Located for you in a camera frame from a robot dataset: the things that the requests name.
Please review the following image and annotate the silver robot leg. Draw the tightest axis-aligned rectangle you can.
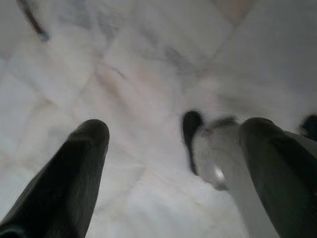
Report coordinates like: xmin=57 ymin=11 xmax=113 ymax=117
xmin=192 ymin=116 xmax=273 ymax=238

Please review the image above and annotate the brown furniture leg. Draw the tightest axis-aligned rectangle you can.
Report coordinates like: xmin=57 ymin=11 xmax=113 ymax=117
xmin=16 ymin=0 xmax=49 ymax=42

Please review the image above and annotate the black robot foot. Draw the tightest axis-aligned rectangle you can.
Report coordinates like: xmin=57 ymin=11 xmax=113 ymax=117
xmin=300 ymin=114 xmax=317 ymax=138

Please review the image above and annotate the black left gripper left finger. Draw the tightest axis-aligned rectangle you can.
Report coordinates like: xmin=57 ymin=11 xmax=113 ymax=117
xmin=0 ymin=119 xmax=110 ymax=238

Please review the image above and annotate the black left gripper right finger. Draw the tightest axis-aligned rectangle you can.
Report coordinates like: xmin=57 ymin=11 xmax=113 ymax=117
xmin=238 ymin=117 xmax=317 ymax=238

